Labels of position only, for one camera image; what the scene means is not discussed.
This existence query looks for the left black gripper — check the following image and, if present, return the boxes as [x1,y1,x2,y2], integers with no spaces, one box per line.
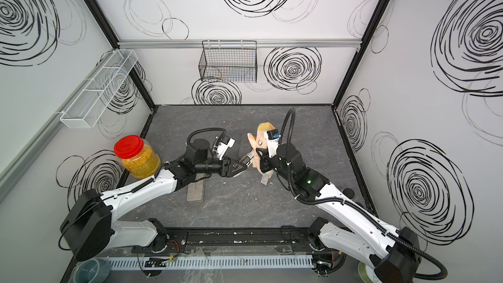
[196,155,248,178]

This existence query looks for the grey rectangular eyeglass case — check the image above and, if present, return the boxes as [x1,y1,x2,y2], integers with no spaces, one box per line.
[186,174,206,203]

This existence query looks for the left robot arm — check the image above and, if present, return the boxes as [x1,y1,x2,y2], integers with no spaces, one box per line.
[60,139,248,262]

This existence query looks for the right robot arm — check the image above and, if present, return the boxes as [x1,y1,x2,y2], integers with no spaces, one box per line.
[256,144,421,282]

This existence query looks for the red lid jar yellow grains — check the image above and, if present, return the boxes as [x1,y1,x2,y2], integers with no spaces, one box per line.
[113,135,161,179]

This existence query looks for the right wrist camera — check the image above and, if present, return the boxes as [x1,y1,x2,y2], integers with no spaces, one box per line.
[264,128,281,158]

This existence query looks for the black corrugated left cable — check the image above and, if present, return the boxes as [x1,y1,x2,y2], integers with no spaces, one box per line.
[185,127,228,146]

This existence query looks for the black corrugated cable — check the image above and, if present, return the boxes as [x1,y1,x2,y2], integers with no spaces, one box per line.
[185,127,228,146]
[278,107,449,282]

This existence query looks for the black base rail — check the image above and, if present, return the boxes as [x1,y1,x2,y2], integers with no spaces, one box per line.
[161,225,339,255]

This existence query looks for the black wire wall basket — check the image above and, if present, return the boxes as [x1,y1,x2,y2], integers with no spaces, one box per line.
[198,40,258,83]

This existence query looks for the white slotted cable duct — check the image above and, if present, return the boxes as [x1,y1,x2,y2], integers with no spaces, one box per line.
[104,255,314,271]

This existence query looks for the white wire wall shelf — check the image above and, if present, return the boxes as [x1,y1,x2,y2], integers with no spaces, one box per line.
[60,49,138,128]

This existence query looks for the black corrugated right cable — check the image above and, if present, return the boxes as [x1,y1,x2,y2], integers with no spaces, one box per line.
[278,107,449,282]

